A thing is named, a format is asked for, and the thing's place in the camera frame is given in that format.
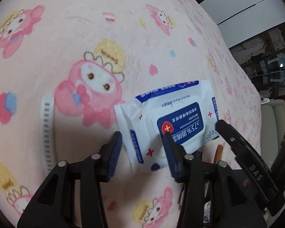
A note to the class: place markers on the white wardrobe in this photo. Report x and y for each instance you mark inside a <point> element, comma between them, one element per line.
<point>247,11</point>

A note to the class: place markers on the white blue wet wipes pack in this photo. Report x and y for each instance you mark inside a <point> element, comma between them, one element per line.
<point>144,121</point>

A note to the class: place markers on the wooden comb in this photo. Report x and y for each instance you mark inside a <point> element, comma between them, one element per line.
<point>220,153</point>

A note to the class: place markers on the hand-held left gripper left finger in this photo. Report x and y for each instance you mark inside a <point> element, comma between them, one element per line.
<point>112,156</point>

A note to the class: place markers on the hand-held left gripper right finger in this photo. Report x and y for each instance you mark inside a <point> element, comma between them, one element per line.
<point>173,159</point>

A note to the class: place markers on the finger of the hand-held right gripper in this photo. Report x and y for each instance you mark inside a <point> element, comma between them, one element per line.
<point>229,133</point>

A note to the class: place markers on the white smart watch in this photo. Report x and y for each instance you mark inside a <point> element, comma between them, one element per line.
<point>47,133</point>

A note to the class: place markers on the glass display cabinet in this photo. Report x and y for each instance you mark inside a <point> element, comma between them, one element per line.
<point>268,61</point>

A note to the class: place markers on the grey padded headboard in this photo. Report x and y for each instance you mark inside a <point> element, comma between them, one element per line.
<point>272,123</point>

